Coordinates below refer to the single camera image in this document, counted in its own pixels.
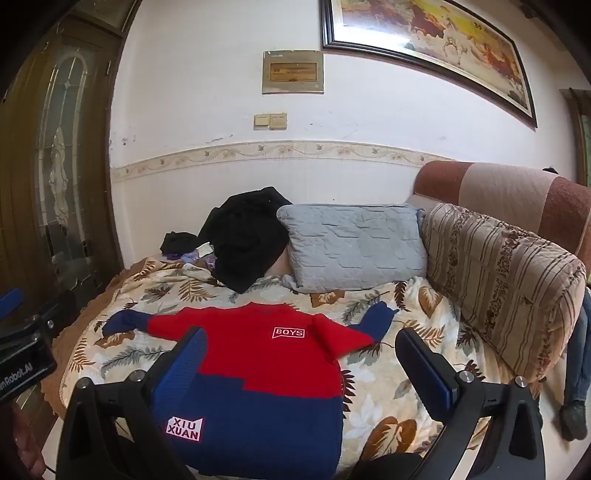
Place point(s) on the small dark cloth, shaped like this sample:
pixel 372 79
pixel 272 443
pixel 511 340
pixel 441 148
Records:
pixel 178 242

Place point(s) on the metal wall panel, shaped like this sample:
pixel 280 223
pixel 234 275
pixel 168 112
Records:
pixel 293 71

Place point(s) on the person's leg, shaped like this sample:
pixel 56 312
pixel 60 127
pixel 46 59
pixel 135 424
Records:
pixel 577 369

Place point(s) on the red and blue knit sweater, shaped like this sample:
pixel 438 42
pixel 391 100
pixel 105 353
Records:
pixel 258 350

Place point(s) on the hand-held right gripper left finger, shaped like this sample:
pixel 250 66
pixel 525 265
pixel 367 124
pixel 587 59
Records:
pixel 181 369

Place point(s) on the beige wall switch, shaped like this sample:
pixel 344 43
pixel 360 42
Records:
pixel 262 121
pixel 278 121

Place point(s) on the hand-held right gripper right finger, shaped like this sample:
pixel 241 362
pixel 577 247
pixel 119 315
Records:
pixel 431 376

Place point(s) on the grey quilted pillow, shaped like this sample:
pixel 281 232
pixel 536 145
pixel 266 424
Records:
pixel 355 244

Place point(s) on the wooden door frame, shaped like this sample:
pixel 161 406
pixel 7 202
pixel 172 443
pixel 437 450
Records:
pixel 579 134

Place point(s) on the black garment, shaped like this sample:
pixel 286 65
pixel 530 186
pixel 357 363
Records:
pixel 249 235

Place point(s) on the striped brown cushion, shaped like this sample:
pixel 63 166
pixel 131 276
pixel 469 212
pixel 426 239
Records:
pixel 503 281

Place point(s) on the framed painting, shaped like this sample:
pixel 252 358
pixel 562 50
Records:
pixel 434 37

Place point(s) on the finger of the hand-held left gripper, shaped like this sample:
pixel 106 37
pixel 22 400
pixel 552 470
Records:
pixel 11 300

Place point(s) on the leaf print blanket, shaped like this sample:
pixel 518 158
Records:
pixel 415 300

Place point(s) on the wooden door with glass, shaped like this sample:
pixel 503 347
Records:
pixel 27 184

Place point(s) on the brown and beige sofa back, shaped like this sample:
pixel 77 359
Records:
pixel 498 189

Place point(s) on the purple and white cloth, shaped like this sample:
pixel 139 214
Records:
pixel 203 256

